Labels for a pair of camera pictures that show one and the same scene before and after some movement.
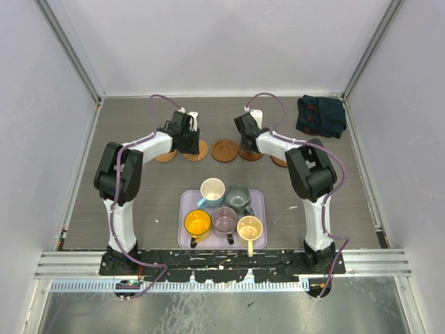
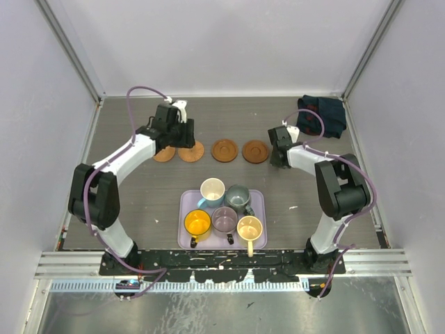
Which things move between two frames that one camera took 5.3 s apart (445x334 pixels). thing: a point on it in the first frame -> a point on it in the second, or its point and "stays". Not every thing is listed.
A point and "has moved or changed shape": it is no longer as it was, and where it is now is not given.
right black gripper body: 243,145 -> 273,163
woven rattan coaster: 167,156 stays
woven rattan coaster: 203,150 has moved or changed shape
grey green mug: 236,197 stays
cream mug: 249,228 stays
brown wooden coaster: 224,150 stays
